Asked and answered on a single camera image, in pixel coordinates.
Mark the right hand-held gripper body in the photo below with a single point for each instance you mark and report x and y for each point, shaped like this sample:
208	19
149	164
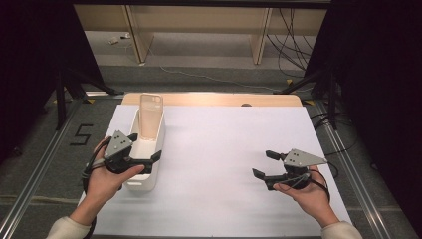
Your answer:
297	161

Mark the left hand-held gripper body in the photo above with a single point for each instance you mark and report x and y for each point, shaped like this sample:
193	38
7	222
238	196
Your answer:
117	149

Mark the white plastic bin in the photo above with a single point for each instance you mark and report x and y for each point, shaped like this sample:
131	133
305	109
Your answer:
146	182

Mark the beige phone case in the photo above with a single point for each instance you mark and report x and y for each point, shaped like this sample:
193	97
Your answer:
151	119

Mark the person's left hand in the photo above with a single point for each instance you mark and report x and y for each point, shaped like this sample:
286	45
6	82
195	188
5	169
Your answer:
103	186

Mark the person's right hand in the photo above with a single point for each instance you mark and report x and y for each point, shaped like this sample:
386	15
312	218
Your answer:
313	200

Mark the white table sheet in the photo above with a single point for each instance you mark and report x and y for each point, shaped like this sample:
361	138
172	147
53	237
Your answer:
225	186

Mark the yellow tape piece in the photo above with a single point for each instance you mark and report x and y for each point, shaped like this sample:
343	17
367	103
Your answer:
289	81
90	101
309	102

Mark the black metal stand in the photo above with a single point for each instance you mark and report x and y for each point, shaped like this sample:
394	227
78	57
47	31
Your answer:
331	99
60	99

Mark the small white device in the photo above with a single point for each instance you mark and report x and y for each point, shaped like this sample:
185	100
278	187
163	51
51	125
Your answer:
126	35
113	40

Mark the dark curtain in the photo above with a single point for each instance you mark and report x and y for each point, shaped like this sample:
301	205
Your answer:
33	66
381	99

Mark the light wooden shelf unit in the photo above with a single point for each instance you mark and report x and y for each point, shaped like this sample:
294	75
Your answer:
199	20

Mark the aluminium floor rail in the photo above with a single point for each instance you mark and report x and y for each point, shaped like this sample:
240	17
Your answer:
36	172
351	172

